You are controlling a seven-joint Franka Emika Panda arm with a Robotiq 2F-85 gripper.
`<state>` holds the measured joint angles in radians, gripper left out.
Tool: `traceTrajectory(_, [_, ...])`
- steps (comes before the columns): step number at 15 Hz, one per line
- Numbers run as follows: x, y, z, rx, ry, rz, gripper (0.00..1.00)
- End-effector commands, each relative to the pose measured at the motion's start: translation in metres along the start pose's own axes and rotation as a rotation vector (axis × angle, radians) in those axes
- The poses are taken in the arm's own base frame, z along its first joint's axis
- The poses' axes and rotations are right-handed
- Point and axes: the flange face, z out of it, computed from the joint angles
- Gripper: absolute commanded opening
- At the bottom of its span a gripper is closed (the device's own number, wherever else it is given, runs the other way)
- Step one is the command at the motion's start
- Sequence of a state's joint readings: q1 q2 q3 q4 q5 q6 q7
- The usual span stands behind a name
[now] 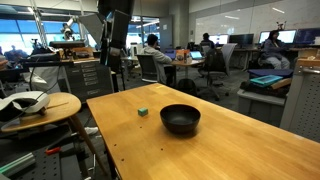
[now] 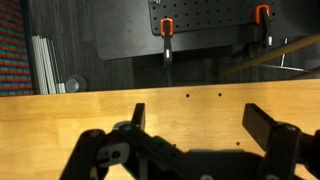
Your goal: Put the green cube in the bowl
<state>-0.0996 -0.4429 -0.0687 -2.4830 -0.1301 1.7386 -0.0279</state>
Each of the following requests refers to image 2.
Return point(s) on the round wooden stool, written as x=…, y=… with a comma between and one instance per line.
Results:
x=273, y=53

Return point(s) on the round grey cap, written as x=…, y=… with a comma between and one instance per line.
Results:
x=75, y=84

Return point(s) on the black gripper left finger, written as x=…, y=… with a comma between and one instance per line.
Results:
x=138, y=116

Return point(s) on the silver aluminium profile bar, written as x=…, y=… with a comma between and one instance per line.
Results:
x=41, y=66

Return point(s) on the black table plate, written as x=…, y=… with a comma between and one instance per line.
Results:
x=123, y=30

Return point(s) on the black perforated breadboard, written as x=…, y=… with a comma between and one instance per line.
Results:
x=206, y=16

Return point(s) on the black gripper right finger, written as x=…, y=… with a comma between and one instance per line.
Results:
x=263, y=125

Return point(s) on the thin silver metal rod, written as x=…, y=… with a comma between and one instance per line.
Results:
x=286, y=67

